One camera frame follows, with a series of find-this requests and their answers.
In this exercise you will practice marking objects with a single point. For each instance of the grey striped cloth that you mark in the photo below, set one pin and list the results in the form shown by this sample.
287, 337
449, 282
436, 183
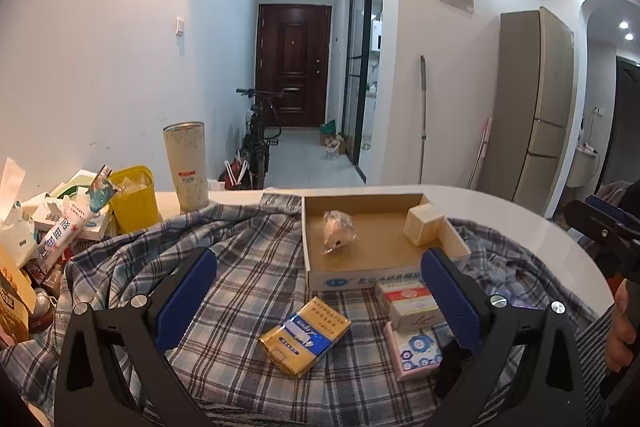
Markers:
595, 342

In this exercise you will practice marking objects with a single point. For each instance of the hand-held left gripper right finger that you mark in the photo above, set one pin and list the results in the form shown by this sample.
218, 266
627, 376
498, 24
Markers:
451, 298

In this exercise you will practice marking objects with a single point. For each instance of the white light switch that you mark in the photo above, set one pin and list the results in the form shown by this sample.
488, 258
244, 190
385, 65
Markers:
180, 25

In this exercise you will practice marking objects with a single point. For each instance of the white medicine box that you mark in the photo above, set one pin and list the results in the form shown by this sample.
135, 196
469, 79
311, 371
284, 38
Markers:
97, 224

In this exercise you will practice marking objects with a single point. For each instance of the cream tumbler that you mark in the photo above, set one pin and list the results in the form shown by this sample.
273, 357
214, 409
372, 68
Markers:
186, 167

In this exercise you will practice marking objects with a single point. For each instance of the dark wooden door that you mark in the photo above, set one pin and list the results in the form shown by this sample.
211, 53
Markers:
294, 67

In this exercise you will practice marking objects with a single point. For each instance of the beige refrigerator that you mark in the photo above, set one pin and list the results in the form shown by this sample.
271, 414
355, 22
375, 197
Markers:
530, 107

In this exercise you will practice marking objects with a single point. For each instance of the yellow plastic container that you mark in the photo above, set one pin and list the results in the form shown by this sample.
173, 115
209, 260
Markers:
134, 202

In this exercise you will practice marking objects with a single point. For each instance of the yellow cigarette box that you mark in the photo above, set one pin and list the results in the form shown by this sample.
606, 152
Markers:
305, 339

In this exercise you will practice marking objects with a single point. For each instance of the plaid shirt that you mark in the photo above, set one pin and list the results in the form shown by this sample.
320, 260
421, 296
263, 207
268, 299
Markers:
250, 257

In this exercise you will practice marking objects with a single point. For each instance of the cream cube box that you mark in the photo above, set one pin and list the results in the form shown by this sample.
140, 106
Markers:
422, 223

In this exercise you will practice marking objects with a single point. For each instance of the teal blister pack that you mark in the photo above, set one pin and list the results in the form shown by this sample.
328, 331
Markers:
104, 192

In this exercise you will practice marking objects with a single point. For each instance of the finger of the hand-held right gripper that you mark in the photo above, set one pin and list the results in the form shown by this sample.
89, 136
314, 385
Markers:
600, 232
606, 208

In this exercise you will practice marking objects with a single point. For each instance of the wrapped bun packet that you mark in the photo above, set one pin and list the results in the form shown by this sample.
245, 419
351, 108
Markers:
337, 232

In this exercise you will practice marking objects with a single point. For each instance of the red bag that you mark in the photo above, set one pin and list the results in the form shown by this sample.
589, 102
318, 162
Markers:
235, 177

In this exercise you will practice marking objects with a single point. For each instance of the glass sliding door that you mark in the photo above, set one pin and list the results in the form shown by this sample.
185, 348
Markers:
362, 67

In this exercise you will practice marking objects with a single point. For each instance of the brown paper bag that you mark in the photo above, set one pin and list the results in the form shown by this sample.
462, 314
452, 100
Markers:
14, 302

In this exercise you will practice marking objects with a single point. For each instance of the pink floral tissue packet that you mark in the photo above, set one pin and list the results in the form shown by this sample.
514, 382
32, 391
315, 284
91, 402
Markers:
412, 352

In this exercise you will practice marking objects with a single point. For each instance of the cardboard box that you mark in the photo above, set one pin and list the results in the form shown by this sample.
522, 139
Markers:
380, 247

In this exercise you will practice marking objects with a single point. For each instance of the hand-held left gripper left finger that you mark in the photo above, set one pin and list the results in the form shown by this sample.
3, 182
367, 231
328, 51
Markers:
184, 302

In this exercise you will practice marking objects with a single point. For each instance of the white plastic bag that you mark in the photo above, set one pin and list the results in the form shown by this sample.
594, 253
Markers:
15, 217

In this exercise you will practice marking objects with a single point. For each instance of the black bicycle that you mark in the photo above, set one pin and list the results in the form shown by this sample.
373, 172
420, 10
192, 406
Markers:
257, 137

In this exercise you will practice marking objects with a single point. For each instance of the floor boxes pile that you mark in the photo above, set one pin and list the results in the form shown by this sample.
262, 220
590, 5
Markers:
332, 142

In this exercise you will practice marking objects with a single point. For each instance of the person's right hand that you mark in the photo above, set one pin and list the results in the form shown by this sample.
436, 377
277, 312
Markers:
619, 332

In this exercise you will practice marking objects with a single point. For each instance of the white red small box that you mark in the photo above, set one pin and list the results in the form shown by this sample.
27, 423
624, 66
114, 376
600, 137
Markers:
402, 292

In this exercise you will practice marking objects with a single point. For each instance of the beige small box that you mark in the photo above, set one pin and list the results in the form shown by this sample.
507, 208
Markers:
415, 316

